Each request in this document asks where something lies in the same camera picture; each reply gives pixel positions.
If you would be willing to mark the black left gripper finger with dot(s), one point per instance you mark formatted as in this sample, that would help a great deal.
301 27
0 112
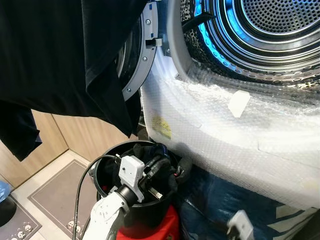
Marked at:
157 165
170 175

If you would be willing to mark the black clothes pile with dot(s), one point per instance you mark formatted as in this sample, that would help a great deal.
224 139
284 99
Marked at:
172 162

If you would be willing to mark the black garment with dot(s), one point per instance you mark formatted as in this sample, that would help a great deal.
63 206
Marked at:
55 50

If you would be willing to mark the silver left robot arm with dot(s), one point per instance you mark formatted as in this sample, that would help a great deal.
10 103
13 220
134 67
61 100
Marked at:
107 215

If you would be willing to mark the yellow sticker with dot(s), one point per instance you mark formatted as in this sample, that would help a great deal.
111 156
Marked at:
161 128

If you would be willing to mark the red plastic stool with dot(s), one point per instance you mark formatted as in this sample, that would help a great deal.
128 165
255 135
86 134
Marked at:
170 227

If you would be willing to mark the blue plastic bag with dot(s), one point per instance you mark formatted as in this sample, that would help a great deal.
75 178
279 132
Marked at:
220 215

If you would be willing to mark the wooden cabinet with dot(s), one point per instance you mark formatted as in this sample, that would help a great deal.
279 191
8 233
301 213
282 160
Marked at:
75 135

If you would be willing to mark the white tape piece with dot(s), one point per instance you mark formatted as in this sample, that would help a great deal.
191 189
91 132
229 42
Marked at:
238 103

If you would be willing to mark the grey round washer door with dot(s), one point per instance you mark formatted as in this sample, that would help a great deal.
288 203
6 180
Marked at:
144 60

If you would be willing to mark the grey skull print floor mat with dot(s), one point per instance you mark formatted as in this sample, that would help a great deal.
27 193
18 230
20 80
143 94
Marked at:
17 227

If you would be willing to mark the perforated steel washer drum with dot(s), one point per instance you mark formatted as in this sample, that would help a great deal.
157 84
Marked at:
270 35

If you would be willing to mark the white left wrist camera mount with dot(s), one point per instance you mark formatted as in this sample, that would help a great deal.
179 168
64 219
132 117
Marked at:
131 172

